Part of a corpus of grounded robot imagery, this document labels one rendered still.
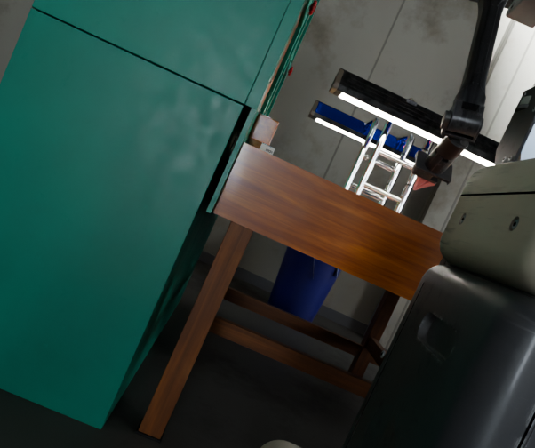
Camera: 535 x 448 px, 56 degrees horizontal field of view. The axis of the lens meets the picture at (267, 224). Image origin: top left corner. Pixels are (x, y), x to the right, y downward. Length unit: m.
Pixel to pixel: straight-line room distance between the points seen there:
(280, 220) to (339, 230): 0.15
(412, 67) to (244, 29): 2.89
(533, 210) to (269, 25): 0.89
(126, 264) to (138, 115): 0.34
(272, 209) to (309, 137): 2.64
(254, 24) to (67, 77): 0.44
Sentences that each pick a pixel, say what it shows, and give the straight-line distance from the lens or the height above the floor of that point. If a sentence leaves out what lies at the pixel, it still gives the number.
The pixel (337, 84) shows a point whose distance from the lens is 1.54.
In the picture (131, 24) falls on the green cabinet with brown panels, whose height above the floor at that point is 0.90.
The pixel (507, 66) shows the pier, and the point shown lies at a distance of 4.06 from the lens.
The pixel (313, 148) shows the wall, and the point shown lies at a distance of 3.81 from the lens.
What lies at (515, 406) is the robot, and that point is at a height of 0.61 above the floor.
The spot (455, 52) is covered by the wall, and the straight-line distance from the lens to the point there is 4.13.
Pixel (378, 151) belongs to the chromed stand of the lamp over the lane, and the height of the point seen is 0.96.
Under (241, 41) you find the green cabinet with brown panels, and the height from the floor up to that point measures 0.97.
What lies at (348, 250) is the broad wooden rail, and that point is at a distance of 1.24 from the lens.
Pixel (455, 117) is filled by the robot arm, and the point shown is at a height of 1.01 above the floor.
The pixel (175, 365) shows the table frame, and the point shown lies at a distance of 1.30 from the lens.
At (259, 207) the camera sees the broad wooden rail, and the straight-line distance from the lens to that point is 1.20.
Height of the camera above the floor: 0.68
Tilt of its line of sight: 3 degrees down
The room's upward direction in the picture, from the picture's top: 24 degrees clockwise
